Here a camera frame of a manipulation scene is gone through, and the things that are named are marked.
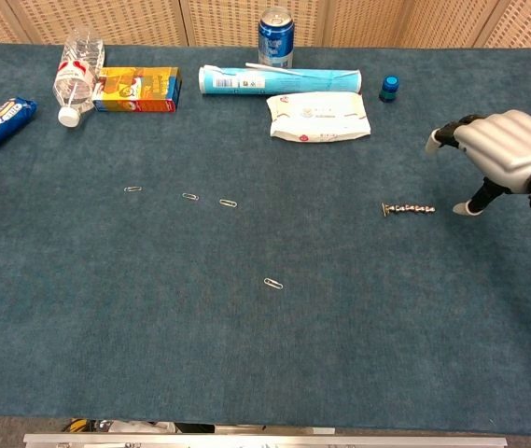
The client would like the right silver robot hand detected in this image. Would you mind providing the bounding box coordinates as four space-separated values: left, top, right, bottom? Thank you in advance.
424 109 531 217

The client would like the silver magnetic bead bar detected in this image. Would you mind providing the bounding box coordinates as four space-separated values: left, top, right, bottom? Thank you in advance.
387 203 438 216

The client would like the small blue capped bottle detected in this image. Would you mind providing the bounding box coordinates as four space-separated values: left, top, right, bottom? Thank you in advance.
378 74 401 104

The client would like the white wet wipes pack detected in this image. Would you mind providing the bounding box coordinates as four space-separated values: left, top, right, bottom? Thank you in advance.
265 91 372 143

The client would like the light blue cylindrical tube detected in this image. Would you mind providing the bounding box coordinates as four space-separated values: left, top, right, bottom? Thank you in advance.
198 64 364 98

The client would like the white thin stick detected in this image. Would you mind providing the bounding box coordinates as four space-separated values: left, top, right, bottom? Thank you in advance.
245 62 304 77

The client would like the blue soda can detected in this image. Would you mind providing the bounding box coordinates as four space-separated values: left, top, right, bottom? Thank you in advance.
258 6 296 70

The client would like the teal felt table cover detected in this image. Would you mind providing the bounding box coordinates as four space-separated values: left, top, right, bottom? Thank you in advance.
0 41 531 427

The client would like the yellow orange cardboard box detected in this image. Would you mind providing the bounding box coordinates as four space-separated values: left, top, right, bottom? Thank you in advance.
91 65 184 114

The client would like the wicker folding screen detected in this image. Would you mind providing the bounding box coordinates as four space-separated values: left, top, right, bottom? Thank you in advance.
0 0 531 49

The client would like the clear plastic water bottle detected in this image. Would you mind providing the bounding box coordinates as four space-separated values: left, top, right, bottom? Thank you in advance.
52 28 106 129

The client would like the white crumpled plastic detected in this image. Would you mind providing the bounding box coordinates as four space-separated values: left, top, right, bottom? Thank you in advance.
105 419 178 435

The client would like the blue cookie pack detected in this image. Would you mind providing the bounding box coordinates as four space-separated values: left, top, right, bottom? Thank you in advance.
0 96 39 149

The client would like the aluminium rail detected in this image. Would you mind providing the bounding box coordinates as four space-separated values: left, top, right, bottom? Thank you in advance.
22 432 510 448

